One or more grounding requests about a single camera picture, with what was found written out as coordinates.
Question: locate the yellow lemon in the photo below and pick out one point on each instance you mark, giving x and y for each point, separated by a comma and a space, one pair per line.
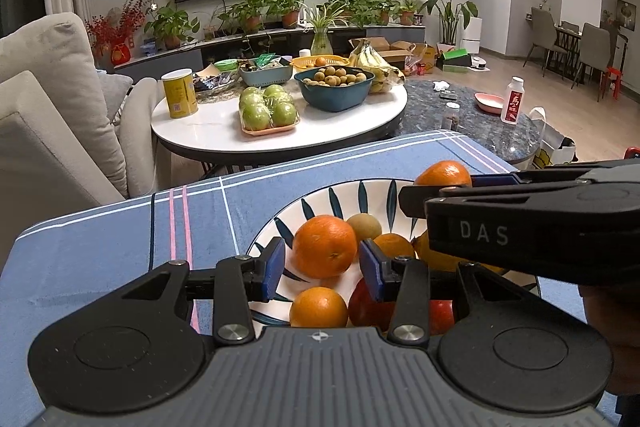
422, 249

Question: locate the dark dining table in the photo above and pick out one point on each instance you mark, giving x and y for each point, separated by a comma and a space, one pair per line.
565, 39

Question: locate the green box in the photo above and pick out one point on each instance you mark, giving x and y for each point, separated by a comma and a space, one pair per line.
455, 61

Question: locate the beige sofa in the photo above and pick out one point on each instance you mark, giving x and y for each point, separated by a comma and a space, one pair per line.
55, 117

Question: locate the brown longan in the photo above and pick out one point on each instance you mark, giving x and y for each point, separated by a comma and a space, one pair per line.
363, 227

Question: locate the pile of longans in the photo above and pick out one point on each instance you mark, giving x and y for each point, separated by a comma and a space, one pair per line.
332, 77

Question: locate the green bowl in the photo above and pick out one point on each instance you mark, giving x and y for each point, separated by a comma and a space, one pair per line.
226, 66

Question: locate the blue striped tablecloth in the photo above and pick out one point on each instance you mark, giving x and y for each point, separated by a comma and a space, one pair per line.
100, 237

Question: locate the white air purifier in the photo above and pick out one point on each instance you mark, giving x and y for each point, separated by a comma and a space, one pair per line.
472, 34

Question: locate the green potted plant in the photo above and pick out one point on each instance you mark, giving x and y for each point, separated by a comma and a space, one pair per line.
350, 6
172, 24
382, 9
407, 12
290, 9
250, 14

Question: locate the white bag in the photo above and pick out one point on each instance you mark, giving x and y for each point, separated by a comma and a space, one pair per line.
555, 147

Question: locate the spider plant in glass vase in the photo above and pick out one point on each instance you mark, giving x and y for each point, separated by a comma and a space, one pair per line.
320, 32

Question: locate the yellow canister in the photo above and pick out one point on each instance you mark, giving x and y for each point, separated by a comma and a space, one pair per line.
180, 94

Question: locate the round white coffee table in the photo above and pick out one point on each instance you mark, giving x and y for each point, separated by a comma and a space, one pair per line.
215, 132

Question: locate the pink dish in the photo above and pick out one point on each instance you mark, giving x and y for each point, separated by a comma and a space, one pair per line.
489, 103

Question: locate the white bowl with dark stripes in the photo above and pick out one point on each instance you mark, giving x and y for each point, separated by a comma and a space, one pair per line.
320, 202

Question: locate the bunch of bananas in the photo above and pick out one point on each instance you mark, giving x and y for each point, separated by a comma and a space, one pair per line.
375, 67

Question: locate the large orange mandarin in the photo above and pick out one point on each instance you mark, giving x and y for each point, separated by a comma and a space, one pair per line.
444, 173
322, 246

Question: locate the light blue basket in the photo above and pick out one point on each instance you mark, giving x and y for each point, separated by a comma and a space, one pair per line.
265, 76

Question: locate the open cardboard box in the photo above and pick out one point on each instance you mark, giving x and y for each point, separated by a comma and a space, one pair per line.
372, 46
415, 54

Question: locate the tray of snack packets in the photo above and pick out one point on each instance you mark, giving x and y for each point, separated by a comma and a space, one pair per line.
215, 83

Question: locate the white robot vacuum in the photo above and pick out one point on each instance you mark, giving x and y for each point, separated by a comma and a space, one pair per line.
480, 63

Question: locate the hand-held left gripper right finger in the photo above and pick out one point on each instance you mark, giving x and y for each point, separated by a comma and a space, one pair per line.
369, 272

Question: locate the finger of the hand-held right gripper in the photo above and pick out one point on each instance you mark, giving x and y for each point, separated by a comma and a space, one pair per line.
415, 202
492, 180

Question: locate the red apple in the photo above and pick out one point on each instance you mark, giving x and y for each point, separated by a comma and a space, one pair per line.
442, 316
370, 307

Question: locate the framed wall picture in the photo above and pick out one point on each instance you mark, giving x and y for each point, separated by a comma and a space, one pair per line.
625, 12

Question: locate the yellow basket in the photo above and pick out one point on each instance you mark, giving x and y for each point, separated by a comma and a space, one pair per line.
310, 63

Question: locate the person's right hand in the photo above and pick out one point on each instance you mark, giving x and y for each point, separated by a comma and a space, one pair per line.
615, 312

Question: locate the grey cushion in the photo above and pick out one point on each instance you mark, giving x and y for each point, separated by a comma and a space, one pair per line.
116, 97

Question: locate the white bottle with red label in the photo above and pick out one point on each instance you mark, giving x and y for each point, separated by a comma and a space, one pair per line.
512, 102

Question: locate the teal bowl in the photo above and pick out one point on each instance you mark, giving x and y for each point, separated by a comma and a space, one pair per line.
335, 97

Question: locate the small orange mandarin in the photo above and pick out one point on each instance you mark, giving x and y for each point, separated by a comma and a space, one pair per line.
392, 246
318, 307

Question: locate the white tissue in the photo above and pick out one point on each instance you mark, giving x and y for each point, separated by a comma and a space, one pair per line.
442, 84

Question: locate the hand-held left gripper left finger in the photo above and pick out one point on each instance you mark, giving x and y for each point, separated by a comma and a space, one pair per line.
276, 269

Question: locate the small dark jar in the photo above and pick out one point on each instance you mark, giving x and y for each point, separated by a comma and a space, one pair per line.
451, 117

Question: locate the red berry plant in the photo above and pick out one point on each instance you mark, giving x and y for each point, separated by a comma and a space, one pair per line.
115, 27

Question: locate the grey dining chair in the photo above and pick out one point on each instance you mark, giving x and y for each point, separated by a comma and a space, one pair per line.
592, 52
540, 34

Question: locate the dark marble table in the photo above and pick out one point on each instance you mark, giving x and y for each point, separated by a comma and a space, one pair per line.
480, 132

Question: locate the dark remote control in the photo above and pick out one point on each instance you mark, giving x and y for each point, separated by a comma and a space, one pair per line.
448, 96

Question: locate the tall leafy plant white pot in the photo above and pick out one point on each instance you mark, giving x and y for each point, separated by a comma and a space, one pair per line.
450, 14

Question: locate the red stool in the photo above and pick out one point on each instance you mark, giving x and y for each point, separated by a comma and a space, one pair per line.
612, 79

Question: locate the long television console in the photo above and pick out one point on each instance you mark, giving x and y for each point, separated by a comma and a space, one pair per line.
210, 49

